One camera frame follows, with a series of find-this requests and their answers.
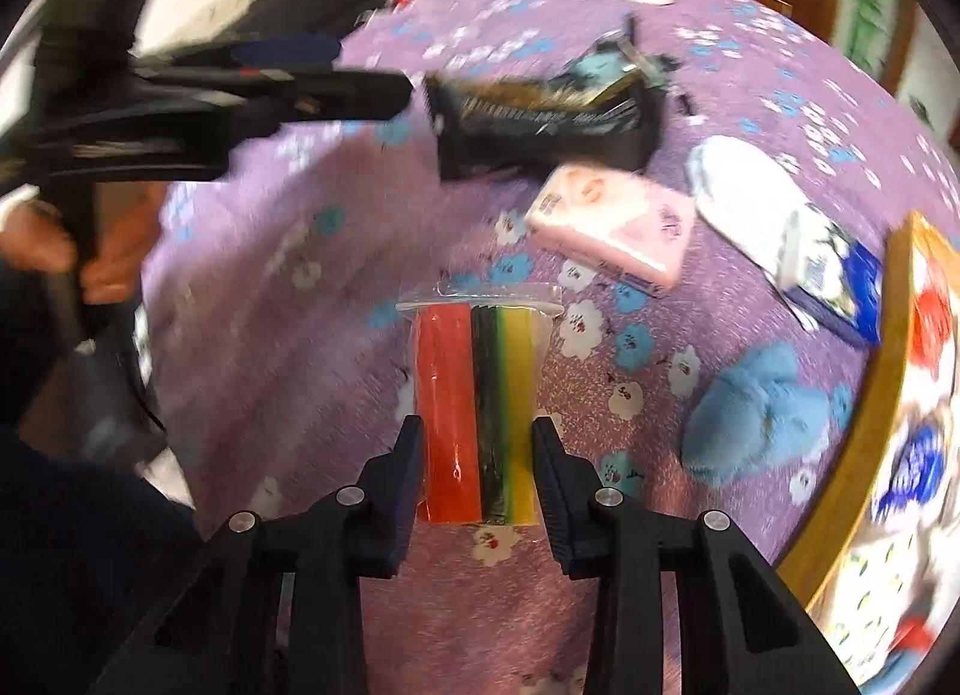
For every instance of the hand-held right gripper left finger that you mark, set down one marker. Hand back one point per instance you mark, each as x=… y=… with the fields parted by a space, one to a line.
x=397 y=500

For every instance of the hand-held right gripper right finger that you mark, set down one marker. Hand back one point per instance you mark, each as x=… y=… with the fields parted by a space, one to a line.
x=559 y=507

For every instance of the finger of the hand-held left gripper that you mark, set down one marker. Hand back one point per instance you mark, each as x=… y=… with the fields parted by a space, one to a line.
x=292 y=52
x=345 y=95

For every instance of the red black yellow strips packet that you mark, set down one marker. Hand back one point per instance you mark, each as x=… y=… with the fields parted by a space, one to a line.
x=450 y=403

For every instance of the black snack bag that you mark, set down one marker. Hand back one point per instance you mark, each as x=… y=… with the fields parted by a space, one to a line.
x=540 y=133

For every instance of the golden tray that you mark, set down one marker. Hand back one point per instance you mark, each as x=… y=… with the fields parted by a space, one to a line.
x=862 y=440

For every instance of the white printed tissue pack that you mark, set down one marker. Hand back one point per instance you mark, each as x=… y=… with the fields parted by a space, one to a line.
x=877 y=597

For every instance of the blue plastic tissue packet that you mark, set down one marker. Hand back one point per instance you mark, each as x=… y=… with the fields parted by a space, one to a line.
x=919 y=470

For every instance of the person's left hand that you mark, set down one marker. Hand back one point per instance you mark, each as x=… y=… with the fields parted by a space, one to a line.
x=124 y=253

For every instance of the purple floral tablecloth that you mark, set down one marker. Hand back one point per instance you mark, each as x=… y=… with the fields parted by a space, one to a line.
x=300 y=335

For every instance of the blue towel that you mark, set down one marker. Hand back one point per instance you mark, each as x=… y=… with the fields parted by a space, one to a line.
x=750 y=410

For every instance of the pink tissue pack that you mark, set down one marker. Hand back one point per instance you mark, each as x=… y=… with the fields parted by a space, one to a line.
x=615 y=223

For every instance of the person's dark clothing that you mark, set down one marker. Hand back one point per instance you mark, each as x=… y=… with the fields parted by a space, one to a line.
x=67 y=515

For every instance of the white cloth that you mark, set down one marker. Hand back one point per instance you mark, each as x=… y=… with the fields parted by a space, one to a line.
x=742 y=200

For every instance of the white and blue packet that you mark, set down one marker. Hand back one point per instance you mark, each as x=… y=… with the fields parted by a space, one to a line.
x=825 y=268

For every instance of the red plastic bag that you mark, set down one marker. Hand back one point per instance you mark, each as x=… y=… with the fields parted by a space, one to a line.
x=934 y=324

